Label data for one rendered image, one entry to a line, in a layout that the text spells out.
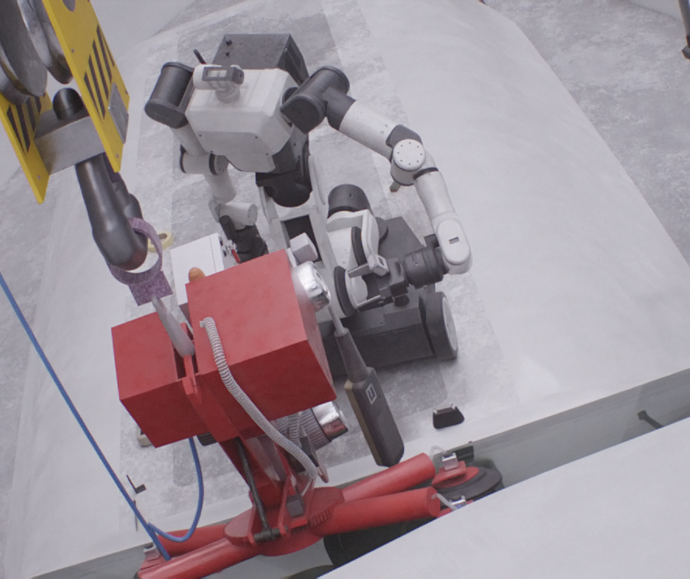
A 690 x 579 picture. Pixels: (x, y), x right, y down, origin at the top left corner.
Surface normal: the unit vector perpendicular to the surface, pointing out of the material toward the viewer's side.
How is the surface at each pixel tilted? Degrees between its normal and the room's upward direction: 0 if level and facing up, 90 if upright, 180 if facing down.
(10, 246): 0
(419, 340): 90
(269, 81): 26
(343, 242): 10
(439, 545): 21
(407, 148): 45
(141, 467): 0
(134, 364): 17
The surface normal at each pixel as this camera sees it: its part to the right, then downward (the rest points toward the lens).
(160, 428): 0.21, 0.74
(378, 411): 0.85, 0.04
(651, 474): -0.30, -0.93
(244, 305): -0.25, -0.56
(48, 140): 0.12, 0.53
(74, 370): -0.59, -0.64
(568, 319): 0.01, -0.84
